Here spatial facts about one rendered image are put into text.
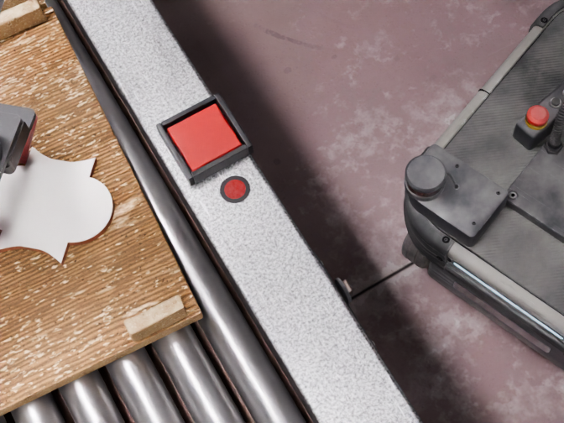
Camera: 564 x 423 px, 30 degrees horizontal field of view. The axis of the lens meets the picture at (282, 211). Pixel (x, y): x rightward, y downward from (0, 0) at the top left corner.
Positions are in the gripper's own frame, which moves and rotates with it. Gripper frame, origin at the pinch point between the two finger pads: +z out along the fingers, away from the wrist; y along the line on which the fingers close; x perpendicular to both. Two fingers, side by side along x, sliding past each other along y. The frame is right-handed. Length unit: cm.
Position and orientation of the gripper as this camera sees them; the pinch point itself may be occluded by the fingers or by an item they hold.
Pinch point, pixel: (2, 199)
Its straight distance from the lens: 110.3
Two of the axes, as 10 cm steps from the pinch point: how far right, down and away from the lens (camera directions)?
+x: -9.7, -1.7, 1.6
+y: 2.2, -8.9, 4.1
